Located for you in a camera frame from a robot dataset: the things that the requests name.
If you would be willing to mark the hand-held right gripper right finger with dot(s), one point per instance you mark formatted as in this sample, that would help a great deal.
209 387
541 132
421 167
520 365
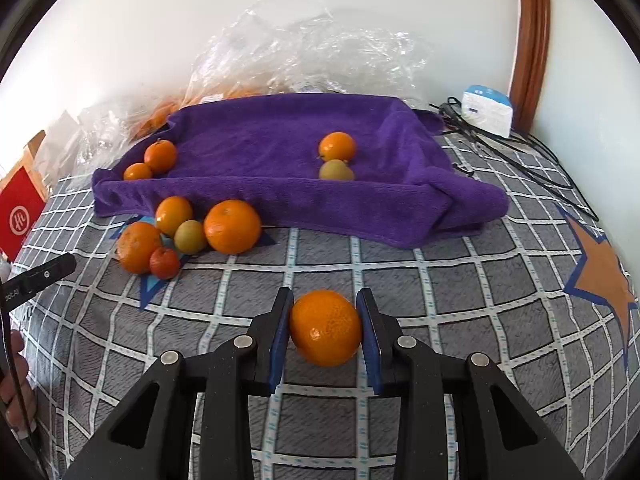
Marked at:
370 345

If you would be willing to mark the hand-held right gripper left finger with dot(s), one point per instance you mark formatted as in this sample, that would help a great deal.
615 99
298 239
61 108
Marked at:
277 345

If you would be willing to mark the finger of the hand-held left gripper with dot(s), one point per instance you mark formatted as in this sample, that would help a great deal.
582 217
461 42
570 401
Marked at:
47 274

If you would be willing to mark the small red-orange mandarin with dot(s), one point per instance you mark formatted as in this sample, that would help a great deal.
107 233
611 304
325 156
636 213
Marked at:
164 263

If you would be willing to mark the large mandarin orange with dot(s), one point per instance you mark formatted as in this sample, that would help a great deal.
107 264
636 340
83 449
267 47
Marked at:
233 226

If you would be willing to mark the yellow-green citrus fruit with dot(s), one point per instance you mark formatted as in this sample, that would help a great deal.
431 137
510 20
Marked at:
190 236
336 170

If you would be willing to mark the purple towel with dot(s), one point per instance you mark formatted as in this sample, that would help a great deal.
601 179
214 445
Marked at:
260 150

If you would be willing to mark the person's left hand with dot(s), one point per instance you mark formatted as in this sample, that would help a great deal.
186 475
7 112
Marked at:
12 390

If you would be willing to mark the red paper bag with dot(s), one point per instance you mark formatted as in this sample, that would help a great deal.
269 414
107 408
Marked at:
20 210

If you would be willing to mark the grey checked tablecloth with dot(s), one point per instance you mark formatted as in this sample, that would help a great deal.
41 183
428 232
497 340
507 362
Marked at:
450 310

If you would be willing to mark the brown paper bag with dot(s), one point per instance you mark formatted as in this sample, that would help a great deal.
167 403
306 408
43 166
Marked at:
32 145

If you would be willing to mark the white plastic bag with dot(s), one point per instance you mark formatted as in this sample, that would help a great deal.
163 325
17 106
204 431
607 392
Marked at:
62 127

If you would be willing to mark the small clear plastic bag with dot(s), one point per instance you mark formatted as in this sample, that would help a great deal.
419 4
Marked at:
100 135

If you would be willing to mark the clear plastic bag of oranges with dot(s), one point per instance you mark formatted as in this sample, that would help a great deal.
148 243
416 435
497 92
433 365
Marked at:
157 115

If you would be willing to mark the blue white tissue pack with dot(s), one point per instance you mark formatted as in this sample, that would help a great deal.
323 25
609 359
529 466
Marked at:
487 110

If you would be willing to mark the crumpled clear plastic bag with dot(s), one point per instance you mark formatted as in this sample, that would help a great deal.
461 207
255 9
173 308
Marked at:
325 45

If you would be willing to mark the brown wooden door frame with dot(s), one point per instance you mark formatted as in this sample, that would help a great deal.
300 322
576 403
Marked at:
532 35

